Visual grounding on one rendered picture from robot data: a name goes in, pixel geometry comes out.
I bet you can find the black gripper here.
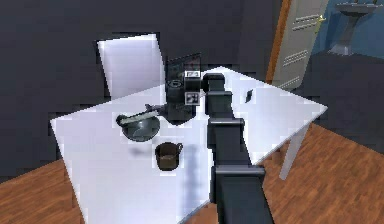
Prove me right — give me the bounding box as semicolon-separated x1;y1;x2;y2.
116;78;198;127

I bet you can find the dark grey bowl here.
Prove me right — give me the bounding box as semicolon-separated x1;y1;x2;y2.
120;115;161;143

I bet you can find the white chair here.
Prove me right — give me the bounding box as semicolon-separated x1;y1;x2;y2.
96;32;168;102

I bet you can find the brown mug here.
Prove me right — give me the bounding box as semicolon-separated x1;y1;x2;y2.
154;141;184;172

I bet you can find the black laptop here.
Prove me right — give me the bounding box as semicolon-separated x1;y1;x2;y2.
165;52;203;82

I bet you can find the white table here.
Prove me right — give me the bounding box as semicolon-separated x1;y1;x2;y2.
49;66;330;224

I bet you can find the grey room door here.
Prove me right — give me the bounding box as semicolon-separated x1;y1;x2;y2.
272;0;331;92

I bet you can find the grey pedestal sink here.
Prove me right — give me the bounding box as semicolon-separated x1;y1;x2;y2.
328;0;384;57

